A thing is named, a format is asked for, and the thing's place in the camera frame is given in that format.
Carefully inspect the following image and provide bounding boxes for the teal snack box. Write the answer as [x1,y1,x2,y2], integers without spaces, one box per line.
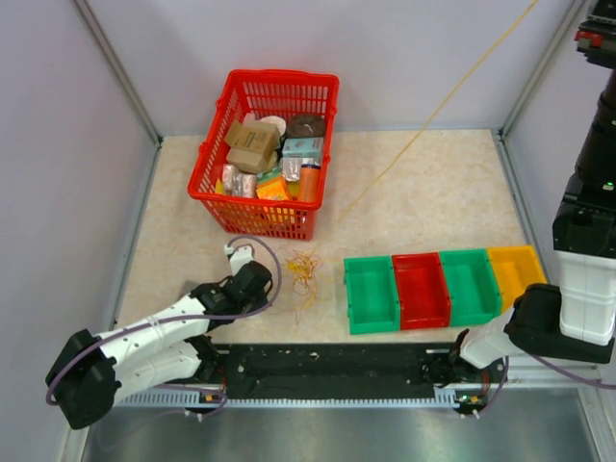
[282,137,324,159]

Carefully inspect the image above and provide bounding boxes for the long yellow wire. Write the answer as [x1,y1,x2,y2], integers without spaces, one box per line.
[334,0,540,225]

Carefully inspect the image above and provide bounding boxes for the right green plastic bin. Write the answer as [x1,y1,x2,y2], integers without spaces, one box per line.
[439,248,501,327]

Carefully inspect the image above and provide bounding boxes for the red plastic shopping basket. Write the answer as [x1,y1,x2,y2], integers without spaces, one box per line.
[187,69,340,241]

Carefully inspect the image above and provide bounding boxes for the red plastic bin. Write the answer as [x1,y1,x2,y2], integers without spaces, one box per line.
[392,252,451,330]

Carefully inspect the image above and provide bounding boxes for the pink wrapped snack pack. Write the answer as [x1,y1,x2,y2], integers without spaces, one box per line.
[221,164,257,198]

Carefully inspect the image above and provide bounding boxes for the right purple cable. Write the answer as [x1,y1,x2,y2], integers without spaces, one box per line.
[480,353,616,415]

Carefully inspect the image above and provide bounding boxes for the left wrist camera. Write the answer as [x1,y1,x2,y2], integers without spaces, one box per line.
[223,244,255,276]

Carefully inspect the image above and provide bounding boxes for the green plastic bin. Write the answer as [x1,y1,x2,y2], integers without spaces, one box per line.
[344,256,400,335]
[439,248,501,327]

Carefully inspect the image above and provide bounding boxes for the orange yellow sticky notes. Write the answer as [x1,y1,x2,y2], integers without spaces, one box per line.
[256,173,292,201]

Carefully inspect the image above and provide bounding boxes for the grey slotted cable duct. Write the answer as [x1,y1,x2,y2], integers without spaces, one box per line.
[115,387,458,409]

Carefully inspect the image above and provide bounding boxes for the orange bottle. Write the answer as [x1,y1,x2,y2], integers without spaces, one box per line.
[297,164,321,202]

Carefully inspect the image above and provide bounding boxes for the left green plastic bin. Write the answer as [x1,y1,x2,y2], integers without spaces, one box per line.
[344,256,400,335]

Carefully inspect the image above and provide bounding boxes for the small brown cardboard box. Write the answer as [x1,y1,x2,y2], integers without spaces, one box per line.
[226,148,271,174]

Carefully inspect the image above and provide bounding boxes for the silver foil snack pack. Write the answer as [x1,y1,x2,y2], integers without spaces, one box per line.
[279,157,321,182]

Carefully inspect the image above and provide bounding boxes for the yellow and red wires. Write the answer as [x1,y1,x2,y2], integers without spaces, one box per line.
[276,244,336,333]

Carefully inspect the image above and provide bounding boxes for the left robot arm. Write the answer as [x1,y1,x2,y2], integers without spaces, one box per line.
[45,261,281,429]

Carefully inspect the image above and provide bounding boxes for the white round plate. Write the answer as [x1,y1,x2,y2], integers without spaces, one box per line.
[243,113,287,137]

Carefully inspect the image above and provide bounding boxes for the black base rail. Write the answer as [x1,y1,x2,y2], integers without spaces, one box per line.
[208,343,493,400]

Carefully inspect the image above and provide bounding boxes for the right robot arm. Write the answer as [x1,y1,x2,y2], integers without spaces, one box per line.
[449,79,615,381]

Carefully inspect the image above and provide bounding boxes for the yellow plastic bin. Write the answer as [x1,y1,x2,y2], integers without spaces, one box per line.
[487,245,547,312]

